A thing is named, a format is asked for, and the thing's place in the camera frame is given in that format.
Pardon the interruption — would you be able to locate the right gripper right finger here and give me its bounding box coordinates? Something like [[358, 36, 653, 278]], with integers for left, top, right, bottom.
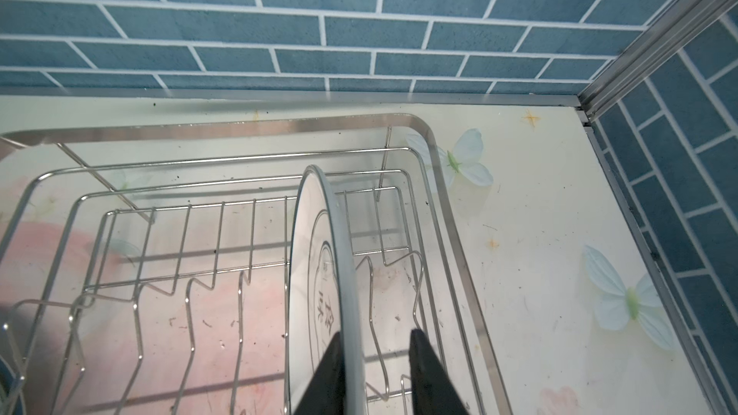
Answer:
[[409, 329, 468, 415]]

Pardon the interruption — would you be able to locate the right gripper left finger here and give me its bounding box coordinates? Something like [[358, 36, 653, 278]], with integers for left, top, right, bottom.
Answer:
[[293, 332, 346, 415]]

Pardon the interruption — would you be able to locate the metal wire dish rack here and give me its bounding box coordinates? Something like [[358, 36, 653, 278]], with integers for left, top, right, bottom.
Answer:
[[1, 115, 511, 414]]

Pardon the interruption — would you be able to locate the right aluminium corner post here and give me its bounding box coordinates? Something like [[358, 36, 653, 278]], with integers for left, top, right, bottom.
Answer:
[[578, 0, 737, 122]]

